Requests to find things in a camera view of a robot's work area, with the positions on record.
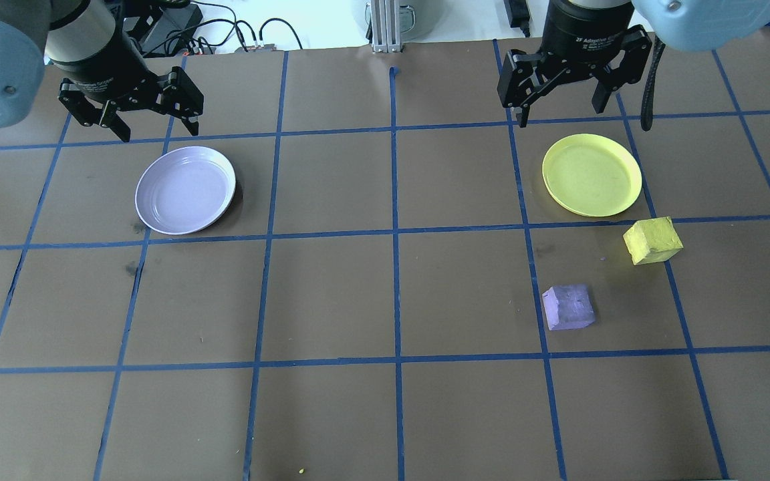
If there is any yellow foam block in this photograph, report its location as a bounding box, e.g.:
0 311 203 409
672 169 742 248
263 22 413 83
622 216 684 266

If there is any purple foam block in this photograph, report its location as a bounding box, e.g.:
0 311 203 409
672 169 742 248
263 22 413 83
541 283 597 333

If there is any black power adapter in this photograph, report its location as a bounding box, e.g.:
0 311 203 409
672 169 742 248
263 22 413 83
503 0 532 38

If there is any black power brick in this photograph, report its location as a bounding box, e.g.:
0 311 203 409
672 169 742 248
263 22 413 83
124 2 205 58

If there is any purple round plate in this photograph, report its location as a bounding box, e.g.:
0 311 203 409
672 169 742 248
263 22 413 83
134 146 237 236

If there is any yellow round plate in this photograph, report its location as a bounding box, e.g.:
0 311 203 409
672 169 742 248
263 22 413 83
542 133 643 218

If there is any black hanging cable loop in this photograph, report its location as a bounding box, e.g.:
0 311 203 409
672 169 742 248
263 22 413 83
640 35 666 132

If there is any black long cable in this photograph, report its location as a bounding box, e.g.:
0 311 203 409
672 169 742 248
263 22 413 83
184 0 255 53

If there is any black arched cable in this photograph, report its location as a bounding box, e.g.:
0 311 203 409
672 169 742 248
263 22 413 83
258 17 305 51

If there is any aluminium frame post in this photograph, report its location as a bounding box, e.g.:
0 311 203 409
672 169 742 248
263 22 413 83
368 0 406 54

